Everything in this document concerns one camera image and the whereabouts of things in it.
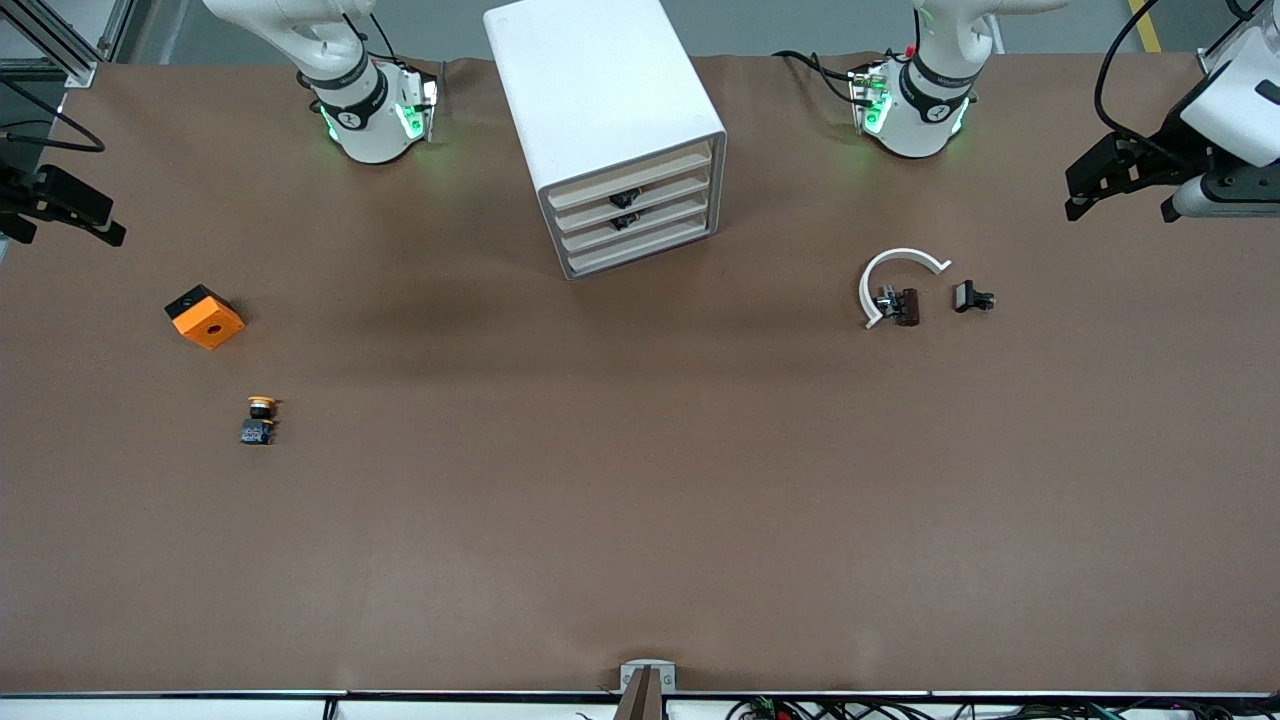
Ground orange push button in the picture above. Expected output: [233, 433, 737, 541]
[240, 396, 280, 447]

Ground orange square block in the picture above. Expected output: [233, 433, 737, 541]
[165, 285, 246, 351]

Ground silver left base connector box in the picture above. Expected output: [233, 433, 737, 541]
[848, 60, 893, 136]

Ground silver base connector box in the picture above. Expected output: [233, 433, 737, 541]
[848, 60, 893, 136]
[398, 68, 441, 143]

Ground silver right base connector box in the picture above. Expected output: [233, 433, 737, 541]
[398, 68, 441, 143]

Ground brown table mat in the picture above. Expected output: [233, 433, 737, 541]
[0, 52, 1280, 697]

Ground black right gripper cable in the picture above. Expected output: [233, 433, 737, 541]
[0, 75, 107, 153]

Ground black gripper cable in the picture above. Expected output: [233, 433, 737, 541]
[1093, 0, 1216, 151]
[0, 75, 107, 153]

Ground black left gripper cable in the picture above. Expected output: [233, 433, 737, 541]
[1093, 0, 1216, 151]

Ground aluminium frame post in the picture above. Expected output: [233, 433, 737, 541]
[0, 0, 136, 89]
[1198, 0, 1280, 79]

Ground white half-ring pipe clamp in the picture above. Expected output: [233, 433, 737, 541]
[860, 247, 952, 331]

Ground black left base cable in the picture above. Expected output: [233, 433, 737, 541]
[772, 48, 863, 106]

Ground black base cable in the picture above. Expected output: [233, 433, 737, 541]
[772, 48, 863, 106]
[368, 12, 446, 76]

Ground black right base cable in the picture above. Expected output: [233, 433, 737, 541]
[368, 12, 446, 76]

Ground white table edge rail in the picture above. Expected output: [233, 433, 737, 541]
[0, 690, 1280, 720]

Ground tangled black cables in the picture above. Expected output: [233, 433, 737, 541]
[725, 697, 1280, 720]

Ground grey metal bracket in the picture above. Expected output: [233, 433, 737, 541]
[620, 660, 677, 693]

